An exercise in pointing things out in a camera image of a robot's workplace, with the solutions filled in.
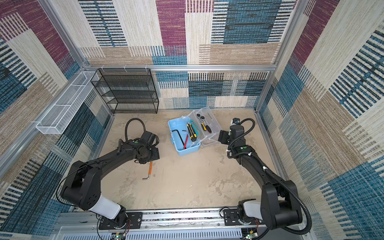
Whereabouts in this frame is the black hex key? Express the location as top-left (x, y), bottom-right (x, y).
top-left (171, 129), bottom-right (187, 151)

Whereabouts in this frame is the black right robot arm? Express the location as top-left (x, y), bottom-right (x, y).
top-left (219, 118), bottom-right (313, 235)

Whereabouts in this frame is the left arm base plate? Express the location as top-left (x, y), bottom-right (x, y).
top-left (98, 212), bottom-right (143, 230)

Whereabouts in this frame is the red sleeved hex key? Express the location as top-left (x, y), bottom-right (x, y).
top-left (183, 134), bottom-right (189, 150)

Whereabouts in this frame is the yellow black ratchet wrench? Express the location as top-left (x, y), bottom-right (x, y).
top-left (197, 114), bottom-right (207, 132)

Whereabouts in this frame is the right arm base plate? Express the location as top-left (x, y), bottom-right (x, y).
top-left (219, 207), bottom-right (263, 226)

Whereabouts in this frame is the blue toolbox with clear lid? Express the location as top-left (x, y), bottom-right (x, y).
top-left (168, 107), bottom-right (222, 156)

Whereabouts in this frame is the orange sleeved hex key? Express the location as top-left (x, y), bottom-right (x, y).
top-left (142, 162), bottom-right (153, 181)

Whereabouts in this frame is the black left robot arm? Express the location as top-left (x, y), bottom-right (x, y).
top-left (60, 130), bottom-right (160, 229)

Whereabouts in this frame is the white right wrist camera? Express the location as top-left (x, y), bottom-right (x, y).
top-left (231, 118), bottom-right (241, 126)

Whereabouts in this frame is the yellow black utility knife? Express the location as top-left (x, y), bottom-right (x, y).
top-left (187, 123), bottom-right (197, 142)

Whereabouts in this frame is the black mesh shelf rack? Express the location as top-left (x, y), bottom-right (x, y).
top-left (91, 68), bottom-right (159, 114)

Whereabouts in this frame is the white wire mesh basket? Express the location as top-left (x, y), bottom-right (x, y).
top-left (36, 71), bottom-right (95, 135)

